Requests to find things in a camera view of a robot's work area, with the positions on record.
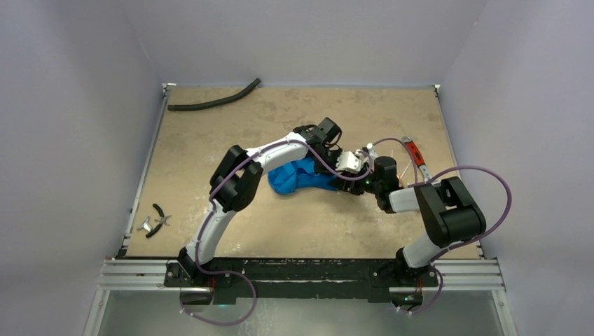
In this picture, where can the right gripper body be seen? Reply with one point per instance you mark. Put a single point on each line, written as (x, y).
(380, 169)

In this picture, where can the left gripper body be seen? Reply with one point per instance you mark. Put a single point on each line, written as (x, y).
(330, 156)

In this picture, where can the blue cloth napkin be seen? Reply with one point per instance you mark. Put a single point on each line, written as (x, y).
(299, 174)

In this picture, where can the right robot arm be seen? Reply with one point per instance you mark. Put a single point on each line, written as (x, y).
(448, 211)

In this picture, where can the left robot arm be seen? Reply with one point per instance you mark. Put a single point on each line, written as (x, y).
(236, 180)

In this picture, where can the white plastic utensil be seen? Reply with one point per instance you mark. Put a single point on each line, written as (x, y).
(406, 169)

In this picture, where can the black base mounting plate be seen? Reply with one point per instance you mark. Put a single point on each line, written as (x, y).
(226, 279)

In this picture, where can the black foam tube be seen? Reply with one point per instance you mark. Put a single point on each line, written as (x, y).
(217, 102)

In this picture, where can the small tool at left edge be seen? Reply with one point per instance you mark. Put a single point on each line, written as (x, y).
(145, 225)

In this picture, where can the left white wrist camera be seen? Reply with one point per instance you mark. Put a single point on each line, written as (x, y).
(348, 162)

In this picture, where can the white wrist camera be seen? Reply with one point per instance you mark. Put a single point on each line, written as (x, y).
(367, 154)
(348, 162)

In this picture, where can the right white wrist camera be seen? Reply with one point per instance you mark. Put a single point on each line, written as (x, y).
(367, 154)

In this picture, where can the red handled adjustable wrench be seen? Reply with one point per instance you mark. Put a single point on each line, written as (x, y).
(417, 157)

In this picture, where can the black handled pliers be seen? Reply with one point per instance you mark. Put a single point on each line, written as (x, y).
(160, 221)

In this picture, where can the aluminium frame rail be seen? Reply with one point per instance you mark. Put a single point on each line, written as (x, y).
(145, 275)

